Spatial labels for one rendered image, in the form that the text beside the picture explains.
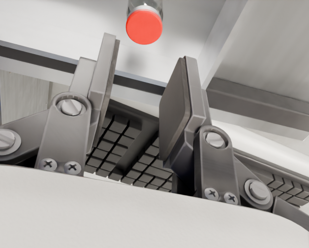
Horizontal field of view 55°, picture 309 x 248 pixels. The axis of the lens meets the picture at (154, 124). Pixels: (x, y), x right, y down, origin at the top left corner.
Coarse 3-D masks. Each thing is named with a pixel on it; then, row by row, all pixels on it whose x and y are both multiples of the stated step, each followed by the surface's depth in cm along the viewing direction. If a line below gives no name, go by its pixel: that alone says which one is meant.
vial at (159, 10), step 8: (128, 0) 18; (136, 0) 17; (144, 0) 17; (152, 0) 17; (160, 0) 18; (128, 8) 17; (136, 8) 16; (144, 8) 16; (152, 8) 16; (160, 8) 17; (128, 16) 16; (160, 16) 17
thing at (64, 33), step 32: (0, 0) 20; (32, 0) 20; (64, 0) 20; (96, 0) 20; (192, 0) 20; (224, 0) 20; (0, 32) 19; (32, 32) 20; (64, 32) 21; (96, 32) 22; (192, 32) 22; (224, 32) 19; (128, 64) 21; (160, 64) 22
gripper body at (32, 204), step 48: (0, 192) 6; (48, 192) 6; (96, 192) 7; (144, 192) 7; (0, 240) 5; (48, 240) 5; (96, 240) 6; (144, 240) 6; (192, 240) 6; (240, 240) 7; (288, 240) 7
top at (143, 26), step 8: (136, 16) 16; (144, 16) 16; (152, 16) 16; (128, 24) 16; (136, 24) 16; (144, 24) 16; (152, 24) 16; (160, 24) 16; (128, 32) 17; (136, 32) 17; (144, 32) 17; (152, 32) 17; (160, 32) 17; (136, 40) 17; (144, 40) 17; (152, 40) 17
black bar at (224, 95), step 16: (0, 48) 21; (48, 64) 22; (64, 64) 22; (128, 80) 23; (224, 80) 25; (208, 96) 24; (224, 96) 24; (240, 96) 24; (256, 96) 25; (272, 96) 25; (240, 112) 25; (256, 112) 25; (272, 112) 25; (288, 112) 25; (304, 112) 25; (304, 128) 26
